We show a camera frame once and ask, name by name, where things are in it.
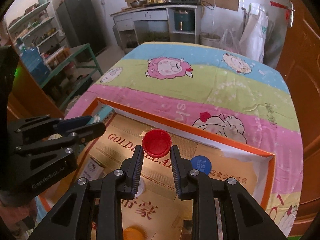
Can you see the white bucket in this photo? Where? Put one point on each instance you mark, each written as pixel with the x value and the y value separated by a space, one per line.
pixel 209 39

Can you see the orange rimmed cardboard box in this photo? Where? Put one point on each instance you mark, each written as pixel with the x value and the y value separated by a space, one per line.
pixel 260 177

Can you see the blue water bottle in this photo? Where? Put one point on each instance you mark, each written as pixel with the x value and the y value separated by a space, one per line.
pixel 33 63

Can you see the kitchen shelf rack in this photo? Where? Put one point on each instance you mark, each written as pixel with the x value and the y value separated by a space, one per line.
pixel 37 22

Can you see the white bottle cap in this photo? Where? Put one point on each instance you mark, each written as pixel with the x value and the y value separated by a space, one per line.
pixel 142 188

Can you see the green metal table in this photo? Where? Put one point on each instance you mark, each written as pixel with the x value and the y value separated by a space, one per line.
pixel 82 48

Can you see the green air fryer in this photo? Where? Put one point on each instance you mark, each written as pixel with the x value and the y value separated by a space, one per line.
pixel 184 21

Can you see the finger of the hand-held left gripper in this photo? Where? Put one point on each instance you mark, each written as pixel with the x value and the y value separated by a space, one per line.
pixel 92 131
pixel 75 123

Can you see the blue bottle cap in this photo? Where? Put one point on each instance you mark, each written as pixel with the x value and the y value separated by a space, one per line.
pixel 201 163

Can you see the large orange bottle cap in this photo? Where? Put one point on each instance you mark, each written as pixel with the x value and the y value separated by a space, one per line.
pixel 133 233

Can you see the gold cardboard sheet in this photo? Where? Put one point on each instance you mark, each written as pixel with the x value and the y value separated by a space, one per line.
pixel 165 220

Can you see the teal patterned rectangular box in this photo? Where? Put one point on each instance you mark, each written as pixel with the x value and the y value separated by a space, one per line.
pixel 106 113

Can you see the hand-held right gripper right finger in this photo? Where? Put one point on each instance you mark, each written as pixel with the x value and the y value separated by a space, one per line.
pixel 176 175

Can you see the grey kitchen counter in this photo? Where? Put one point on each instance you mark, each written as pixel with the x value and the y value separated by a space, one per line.
pixel 150 17

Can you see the dark refrigerator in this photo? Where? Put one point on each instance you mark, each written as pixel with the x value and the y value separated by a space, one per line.
pixel 80 22

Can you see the orange wooden door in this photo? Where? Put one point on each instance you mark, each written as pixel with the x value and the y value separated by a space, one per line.
pixel 305 105

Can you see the white plastic bag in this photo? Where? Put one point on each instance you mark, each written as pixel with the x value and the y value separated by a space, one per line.
pixel 253 35

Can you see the white cartoon print box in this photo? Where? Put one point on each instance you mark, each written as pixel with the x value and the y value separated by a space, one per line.
pixel 96 170

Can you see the clear plastic bag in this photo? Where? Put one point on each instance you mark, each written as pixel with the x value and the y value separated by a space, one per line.
pixel 230 42

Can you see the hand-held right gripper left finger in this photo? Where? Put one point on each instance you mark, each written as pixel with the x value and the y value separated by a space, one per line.
pixel 138 172

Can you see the printed cartoon sheep blanket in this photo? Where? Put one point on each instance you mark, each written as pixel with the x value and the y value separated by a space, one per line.
pixel 140 80

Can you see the red bottle cap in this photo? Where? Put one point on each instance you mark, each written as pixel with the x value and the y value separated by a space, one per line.
pixel 157 142

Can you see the metal pot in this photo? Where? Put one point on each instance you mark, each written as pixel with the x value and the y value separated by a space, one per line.
pixel 138 4

